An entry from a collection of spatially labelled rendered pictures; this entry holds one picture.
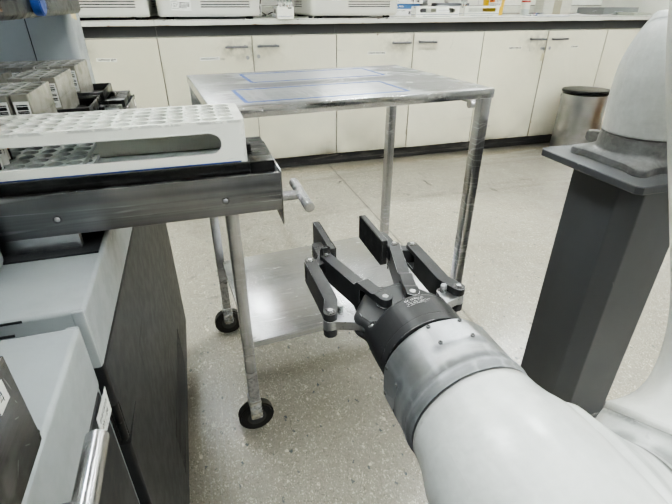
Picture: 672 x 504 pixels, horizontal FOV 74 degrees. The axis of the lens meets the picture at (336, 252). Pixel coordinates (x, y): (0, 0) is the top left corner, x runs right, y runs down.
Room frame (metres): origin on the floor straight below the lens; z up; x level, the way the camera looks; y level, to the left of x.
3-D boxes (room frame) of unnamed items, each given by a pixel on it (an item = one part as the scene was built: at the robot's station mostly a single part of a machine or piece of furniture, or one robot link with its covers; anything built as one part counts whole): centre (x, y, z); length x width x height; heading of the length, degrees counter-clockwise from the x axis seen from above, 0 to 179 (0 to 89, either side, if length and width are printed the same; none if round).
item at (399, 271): (0.37, -0.06, 0.74); 0.11 x 0.01 x 0.04; 1
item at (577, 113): (3.27, -1.75, 0.23); 0.38 x 0.31 x 0.46; 17
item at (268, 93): (1.11, 0.02, 0.41); 0.67 x 0.46 x 0.82; 111
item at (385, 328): (0.30, -0.06, 0.74); 0.09 x 0.08 x 0.07; 17
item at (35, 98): (0.63, 0.41, 0.85); 0.12 x 0.02 x 0.06; 17
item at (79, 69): (0.92, 0.50, 0.85); 0.12 x 0.02 x 0.06; 16
